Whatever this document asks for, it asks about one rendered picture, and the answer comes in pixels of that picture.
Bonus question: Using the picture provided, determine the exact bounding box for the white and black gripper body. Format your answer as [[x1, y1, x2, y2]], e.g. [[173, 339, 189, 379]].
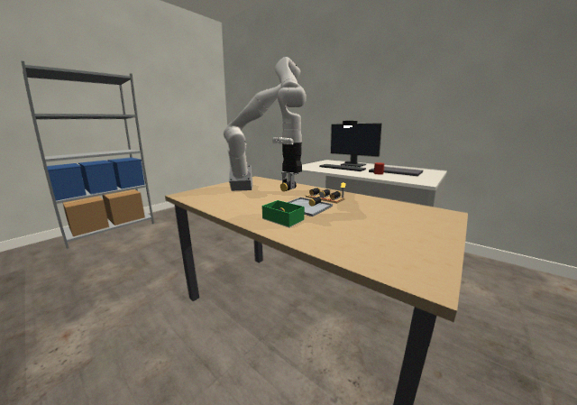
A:
[[272, 130, 302, 173]]

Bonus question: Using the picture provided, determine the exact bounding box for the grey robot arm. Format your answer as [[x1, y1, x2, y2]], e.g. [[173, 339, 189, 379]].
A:
[[224, 57, 306, 179]]

